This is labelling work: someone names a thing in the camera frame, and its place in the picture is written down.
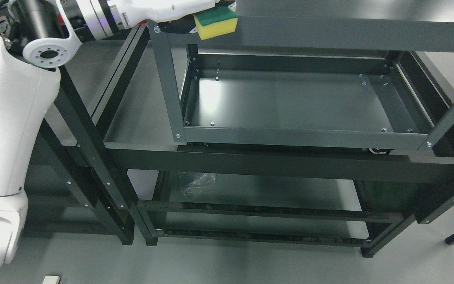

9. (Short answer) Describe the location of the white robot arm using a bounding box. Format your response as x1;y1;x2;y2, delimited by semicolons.
0;0;81;268

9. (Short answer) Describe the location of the dark grey metal shelf cart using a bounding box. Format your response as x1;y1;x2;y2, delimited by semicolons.
138;0;454;258

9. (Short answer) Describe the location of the black metal rack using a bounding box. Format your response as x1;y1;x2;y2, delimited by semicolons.
37;28;450;246

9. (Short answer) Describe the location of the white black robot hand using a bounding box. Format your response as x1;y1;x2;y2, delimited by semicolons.
110;0;237;28

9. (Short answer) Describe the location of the green yellow sponge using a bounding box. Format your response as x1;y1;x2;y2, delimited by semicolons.
194;6;238;40

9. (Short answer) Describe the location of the clear plastic wrap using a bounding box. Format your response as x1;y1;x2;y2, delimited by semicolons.
178;172;218;200

